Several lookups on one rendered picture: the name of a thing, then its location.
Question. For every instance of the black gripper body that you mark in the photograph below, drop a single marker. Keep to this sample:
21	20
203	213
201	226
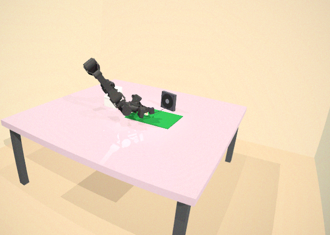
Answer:
139	109

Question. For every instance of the green circuit board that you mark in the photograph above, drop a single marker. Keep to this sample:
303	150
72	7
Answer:
160	119

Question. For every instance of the black square computer fan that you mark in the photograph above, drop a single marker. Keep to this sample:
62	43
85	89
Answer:
168	100

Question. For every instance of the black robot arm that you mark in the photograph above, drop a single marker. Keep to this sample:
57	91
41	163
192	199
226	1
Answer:
93	68

